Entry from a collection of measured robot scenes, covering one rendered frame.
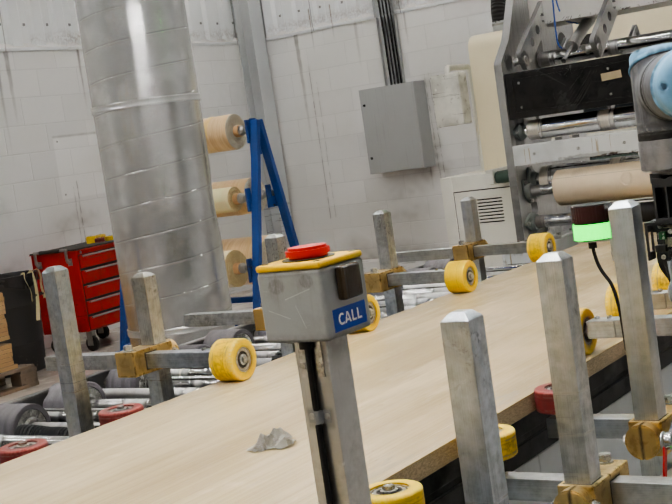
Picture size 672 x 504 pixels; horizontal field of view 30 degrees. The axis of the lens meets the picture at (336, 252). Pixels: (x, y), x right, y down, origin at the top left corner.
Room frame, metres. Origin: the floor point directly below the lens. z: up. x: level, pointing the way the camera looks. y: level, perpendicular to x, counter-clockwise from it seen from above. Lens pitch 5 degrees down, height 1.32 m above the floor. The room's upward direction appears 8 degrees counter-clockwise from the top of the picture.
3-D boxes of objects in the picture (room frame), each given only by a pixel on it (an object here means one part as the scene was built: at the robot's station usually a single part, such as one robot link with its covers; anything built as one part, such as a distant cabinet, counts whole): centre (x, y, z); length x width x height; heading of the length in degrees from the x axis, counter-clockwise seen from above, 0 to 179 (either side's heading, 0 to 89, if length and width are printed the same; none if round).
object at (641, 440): (1.76, -0.42, 0.85); 0.13 x 0.06 x 0.05; 145
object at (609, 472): (1.55, -0.28, 0.83); 0.13 x 0.06 x 0.05; 145
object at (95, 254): (9.83, 1.97, 0.41); 0.76 x 0.48 x 0.81; 152
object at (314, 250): (1.11, 0.02, 1.22); 0.04 x 0.04 x 0.02
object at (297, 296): (1.11, 0.02, 1.18); 0.07 x 0.07 x 0.08; 55
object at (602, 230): (1.77, -0.37, 1.14); 0.06 x 0.06 x 0.02
